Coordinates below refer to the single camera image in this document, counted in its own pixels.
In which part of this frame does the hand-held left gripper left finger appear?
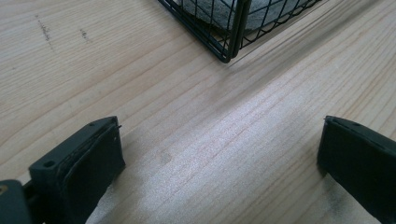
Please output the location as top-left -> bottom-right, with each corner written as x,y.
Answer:
28,116 -> 127,224

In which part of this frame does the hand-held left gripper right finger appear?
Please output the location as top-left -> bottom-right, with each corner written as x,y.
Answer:
316,115 -> 396,224

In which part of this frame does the black wire mesh basket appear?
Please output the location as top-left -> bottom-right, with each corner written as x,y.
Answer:
157,0 -> 323,64

